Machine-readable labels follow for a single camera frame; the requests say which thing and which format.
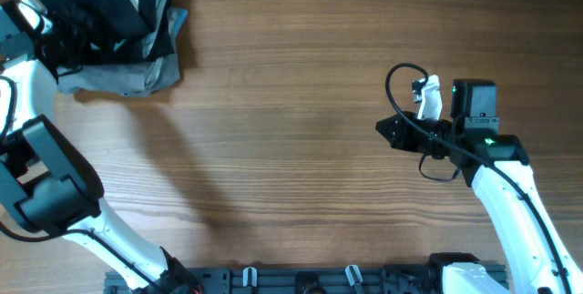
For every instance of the white rail clip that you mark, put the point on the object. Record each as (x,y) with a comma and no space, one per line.
(250,277)
(354,277)

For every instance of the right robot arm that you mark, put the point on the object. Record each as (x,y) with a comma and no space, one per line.
(496,167)

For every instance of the grey folded garment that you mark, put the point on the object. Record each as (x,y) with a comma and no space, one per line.
(154,65)

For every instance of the black folded garment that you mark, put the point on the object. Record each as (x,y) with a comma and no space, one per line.
(128,31)

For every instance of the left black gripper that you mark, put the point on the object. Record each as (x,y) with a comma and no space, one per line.
(80,38)

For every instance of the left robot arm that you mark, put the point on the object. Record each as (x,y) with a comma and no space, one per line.
(47,187)

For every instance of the black t-shirt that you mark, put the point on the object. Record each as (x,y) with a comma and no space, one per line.
(73,12)

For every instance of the left white rail clip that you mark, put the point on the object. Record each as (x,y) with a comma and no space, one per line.
(250,277)

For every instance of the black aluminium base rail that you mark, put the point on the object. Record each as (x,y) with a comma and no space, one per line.
(388,279)

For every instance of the right white rail clip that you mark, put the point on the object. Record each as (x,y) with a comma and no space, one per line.
(354,277)

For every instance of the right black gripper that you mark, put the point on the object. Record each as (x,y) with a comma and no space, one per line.
(402,138)

